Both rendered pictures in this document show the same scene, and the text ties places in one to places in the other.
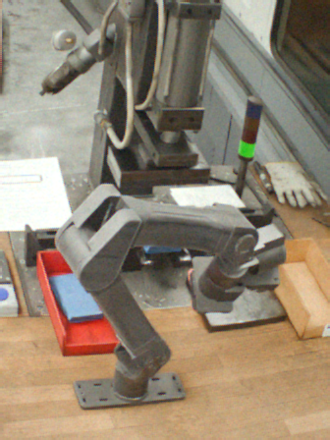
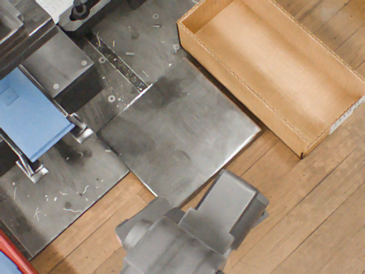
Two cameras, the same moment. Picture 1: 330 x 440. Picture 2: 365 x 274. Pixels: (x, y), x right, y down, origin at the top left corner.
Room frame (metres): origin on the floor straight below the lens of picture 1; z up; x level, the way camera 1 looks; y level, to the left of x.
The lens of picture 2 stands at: (0.98, -0.12, 1.85)
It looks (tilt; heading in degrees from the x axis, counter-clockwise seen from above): 70 degrees down; 350
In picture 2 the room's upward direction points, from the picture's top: 11 degrees counter-clockwise
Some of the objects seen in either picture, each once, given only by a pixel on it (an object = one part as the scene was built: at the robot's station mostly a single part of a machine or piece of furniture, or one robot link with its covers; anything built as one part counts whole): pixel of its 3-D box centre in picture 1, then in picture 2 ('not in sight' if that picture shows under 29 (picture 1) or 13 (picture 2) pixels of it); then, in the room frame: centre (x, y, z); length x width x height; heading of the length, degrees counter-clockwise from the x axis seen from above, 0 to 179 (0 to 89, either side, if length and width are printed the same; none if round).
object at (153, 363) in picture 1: (138, 353); not in sight; (1.03, 0.01, 1.00); 0.09 x 0.06 x 0.06; 33
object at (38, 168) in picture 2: (141, 251); (24, 158); (1.35, 0.03, 0.98); 0.07 x 0.02 x 0.01; 22
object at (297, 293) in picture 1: (308, 288); (271, 62); (1.38, -0.33, 0.93); 0.25 x 0.13 x 0.08; 22
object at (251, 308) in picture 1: (236, 300); (178, 133); (1.33, -0.17, 0.91); 0.17 x 0.16 x 0.02; 112
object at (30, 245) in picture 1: (39, 245); not in sight; (1.36, 0.24, 0.95); 0.06 x 0.03 x 0.09; 112
